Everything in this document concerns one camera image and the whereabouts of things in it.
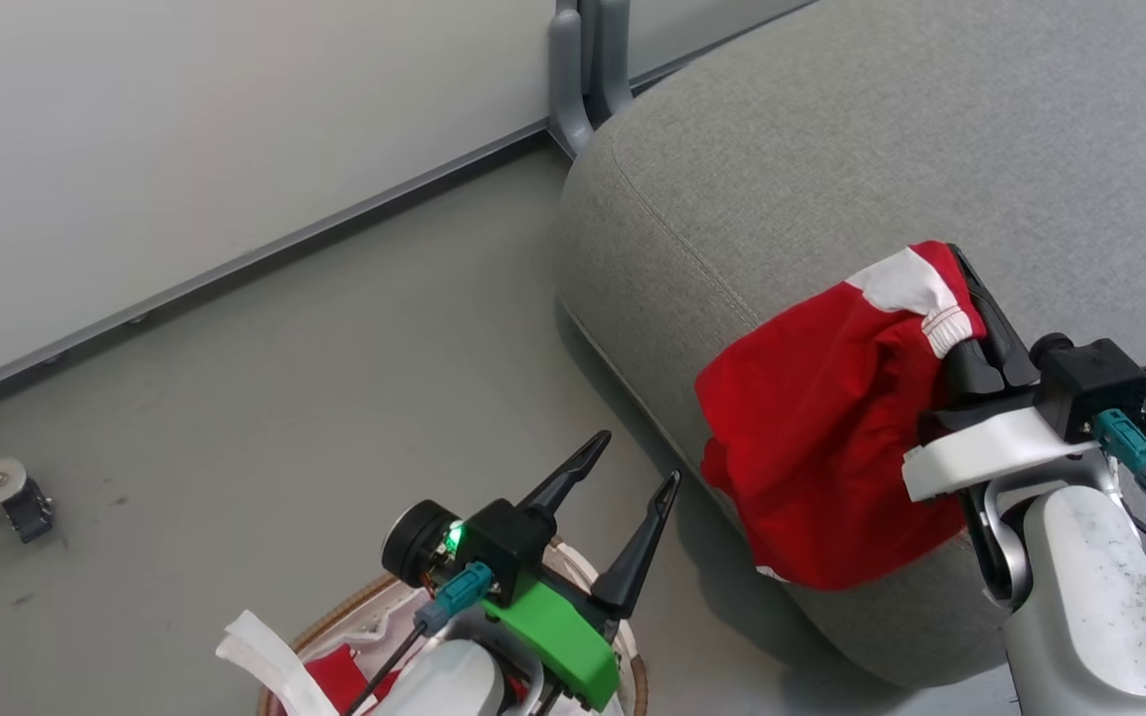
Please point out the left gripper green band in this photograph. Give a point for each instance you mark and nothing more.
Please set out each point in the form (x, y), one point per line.
(558, 626)

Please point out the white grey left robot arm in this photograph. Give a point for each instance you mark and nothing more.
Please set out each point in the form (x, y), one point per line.
(454, 686)

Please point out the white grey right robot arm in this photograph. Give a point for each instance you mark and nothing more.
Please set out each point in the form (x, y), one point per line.
(1100, 597)

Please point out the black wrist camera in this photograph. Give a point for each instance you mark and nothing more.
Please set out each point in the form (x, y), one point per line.
(1110, 388)
(493, 542)

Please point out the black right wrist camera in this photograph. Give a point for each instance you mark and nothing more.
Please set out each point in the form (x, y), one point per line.
(1110, 388)

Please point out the grey metal sofa frame bracket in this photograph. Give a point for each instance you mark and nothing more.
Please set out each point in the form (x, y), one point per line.
(583, 70)

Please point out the red garment in basket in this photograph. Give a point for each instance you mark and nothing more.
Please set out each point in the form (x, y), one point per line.
(344, 676)

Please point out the grey wall baseboard strip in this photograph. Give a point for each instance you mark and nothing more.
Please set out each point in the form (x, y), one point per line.
(285, 244)

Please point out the red and white garment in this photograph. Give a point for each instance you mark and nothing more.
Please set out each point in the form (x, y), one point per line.
(822, 418)

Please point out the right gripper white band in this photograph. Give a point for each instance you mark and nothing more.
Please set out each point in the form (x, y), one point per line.
(991, 447)

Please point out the brown wicker laundry basket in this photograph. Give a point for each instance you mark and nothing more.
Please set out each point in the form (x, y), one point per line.
(633, 676)

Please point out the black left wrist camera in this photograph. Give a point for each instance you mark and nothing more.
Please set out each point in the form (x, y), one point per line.
(493, 542)

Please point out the grey fabric sofa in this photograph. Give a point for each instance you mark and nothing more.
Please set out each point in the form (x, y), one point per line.
(832, 149)

